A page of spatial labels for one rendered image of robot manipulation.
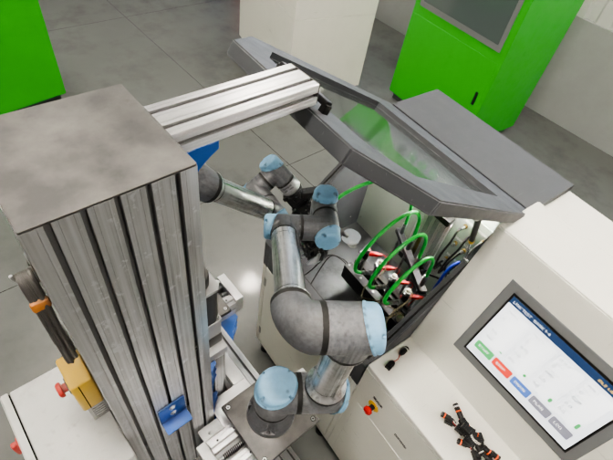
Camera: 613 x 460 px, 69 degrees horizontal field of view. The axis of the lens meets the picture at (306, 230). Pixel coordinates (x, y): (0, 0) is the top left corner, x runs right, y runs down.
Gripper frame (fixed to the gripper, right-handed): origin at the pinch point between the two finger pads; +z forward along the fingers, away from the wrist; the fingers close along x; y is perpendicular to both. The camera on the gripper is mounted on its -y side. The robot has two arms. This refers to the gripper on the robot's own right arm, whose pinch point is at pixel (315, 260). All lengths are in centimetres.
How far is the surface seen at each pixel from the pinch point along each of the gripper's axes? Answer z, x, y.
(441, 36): 38, -166, -269
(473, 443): 22, 75, -14
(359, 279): 24.6, 4.3, -24.9
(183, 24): 123, -428, -142
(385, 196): 12, -20, -57
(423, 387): 25, 52, -15
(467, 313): -1, 45, -31
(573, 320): -25, 67, -37
